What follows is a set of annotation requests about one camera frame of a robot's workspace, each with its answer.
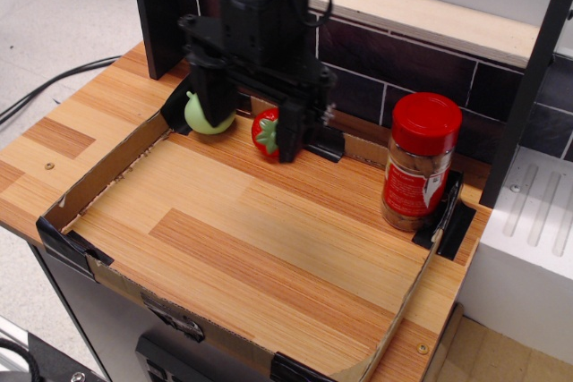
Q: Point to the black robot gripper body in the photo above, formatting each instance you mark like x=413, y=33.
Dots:
x=263, y=46

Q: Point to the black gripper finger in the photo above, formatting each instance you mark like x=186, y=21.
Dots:
x=216, y=93
x=297, y=128

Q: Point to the red lidded spice bottle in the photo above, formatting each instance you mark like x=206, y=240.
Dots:
x=424, y=134

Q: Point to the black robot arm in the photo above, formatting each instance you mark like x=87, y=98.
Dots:
x=263, y=46

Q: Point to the taped cardboard fence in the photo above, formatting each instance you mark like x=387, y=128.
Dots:
x=289, y=270

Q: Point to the red toy tomato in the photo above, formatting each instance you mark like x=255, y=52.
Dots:
x=264, y=132

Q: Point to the green toy apple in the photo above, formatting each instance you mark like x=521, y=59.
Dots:
x=197, y=121

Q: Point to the black panel under table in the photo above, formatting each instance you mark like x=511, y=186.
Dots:
x=173, y=363

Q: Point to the white drainboard unit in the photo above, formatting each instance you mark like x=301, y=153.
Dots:
x=520, y=281

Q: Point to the black base with cable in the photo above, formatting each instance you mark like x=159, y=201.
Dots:
x=39, y=361

